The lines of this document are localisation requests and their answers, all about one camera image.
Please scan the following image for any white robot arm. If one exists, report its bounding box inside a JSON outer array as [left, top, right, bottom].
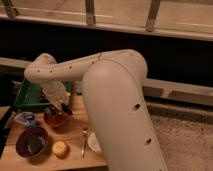
[[24, 49, 168, 171]]

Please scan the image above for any dark purple bowl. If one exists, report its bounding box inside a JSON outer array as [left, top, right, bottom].
[[16, 126, 49, 158]]

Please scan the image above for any green plastic tray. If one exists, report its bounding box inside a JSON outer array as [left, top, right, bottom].
[[14, 78, 74, 109]]

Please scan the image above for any red bowl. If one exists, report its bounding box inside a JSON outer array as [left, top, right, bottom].
[[43, 106, 69, 129]]

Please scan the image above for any white cup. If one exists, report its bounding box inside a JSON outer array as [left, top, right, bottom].
[[88, 132, 101, 154]]

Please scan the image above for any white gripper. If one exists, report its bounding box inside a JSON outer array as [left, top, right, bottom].
[[41, 81, 69, 110]]

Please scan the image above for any metal spoon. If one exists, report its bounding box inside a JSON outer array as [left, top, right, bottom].
[[81, 128, 88, 158]]

